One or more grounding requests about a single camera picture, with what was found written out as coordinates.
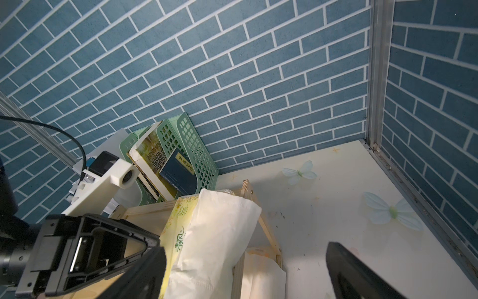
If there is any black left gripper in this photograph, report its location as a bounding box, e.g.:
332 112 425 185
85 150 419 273
1 214 160 299

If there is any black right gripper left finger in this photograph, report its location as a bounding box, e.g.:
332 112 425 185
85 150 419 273
98 247 167 299

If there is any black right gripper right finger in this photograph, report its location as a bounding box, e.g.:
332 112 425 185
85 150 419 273
326 242 404 299

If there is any wooden two-tier shelf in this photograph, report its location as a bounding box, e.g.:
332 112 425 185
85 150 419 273
110 201 283 299

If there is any yellow green tissue pack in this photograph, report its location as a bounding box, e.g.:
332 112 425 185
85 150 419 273
159 189 262 299

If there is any white tissue pack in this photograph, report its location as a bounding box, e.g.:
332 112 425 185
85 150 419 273
240 247 286 299

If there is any dark blue book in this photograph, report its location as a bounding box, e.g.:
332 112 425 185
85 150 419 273
159 147 197 196

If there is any green plastic file organizer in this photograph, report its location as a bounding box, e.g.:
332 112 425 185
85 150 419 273
119 113 219 205

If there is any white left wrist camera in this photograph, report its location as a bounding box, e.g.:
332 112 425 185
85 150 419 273
62 151 139 217

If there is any aluminium left corner post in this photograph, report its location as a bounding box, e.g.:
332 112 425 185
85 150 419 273
1 92 85 168

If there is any aluminium corner post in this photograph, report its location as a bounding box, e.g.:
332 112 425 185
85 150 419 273
366 0 395 152
1 92 85 168

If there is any aluminium right corner post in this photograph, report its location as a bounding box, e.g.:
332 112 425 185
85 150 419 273
366 0 395 152

